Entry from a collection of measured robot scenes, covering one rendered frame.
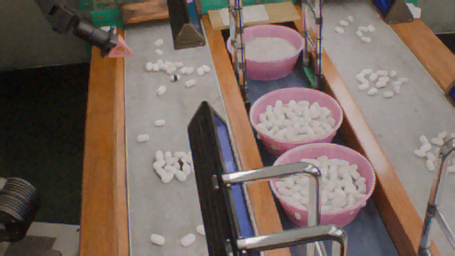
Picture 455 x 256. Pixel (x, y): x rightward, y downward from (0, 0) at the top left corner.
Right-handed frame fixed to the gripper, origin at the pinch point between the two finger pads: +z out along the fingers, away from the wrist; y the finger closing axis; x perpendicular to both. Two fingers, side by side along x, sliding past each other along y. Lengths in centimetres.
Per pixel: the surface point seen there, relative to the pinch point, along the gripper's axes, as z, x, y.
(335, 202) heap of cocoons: 44, -21, -66
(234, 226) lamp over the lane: -1, -31, -105
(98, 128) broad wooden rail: -2.4, 14.5, -24.4
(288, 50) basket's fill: 49, -24, 12
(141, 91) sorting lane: 9.1, 8.0, -3.4
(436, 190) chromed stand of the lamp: 35, -48, -95
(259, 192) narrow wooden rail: 29, -12, -61
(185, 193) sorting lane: 17, 2, -55
